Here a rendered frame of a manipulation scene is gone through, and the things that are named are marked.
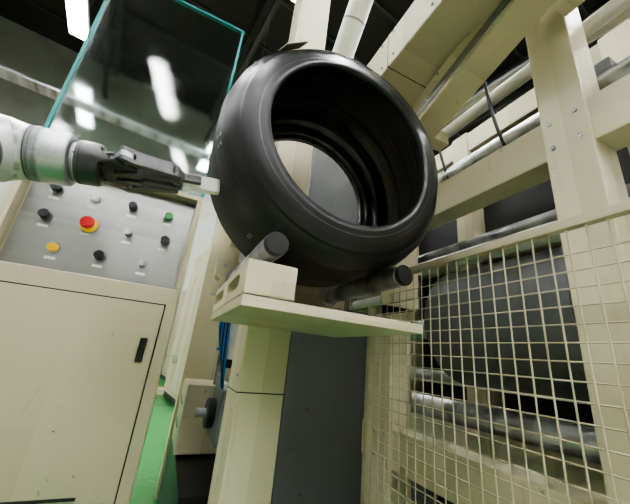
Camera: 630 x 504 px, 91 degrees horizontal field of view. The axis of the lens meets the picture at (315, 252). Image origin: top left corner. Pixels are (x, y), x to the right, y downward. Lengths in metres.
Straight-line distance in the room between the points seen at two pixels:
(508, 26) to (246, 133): 0.77
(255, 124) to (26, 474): 1.07
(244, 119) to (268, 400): 0.68
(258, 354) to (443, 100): 0.94
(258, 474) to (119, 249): 0.84
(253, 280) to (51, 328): 0.81
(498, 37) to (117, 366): 1.44
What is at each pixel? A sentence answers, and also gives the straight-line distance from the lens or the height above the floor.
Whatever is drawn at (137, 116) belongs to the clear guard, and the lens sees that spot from 1.49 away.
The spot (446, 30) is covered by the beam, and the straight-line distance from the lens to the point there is 1.14.
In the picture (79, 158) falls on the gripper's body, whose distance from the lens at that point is 0.65.
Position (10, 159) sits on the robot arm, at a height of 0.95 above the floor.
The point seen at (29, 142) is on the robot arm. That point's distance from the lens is 0.66.
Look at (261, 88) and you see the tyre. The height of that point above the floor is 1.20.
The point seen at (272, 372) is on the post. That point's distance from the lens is 0.90.
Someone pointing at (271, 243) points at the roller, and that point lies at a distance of 0.53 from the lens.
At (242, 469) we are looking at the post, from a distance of 0.93.
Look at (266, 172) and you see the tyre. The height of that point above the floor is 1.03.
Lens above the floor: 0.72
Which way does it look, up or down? 19 degrees up
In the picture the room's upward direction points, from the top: 6 degrees clockwise
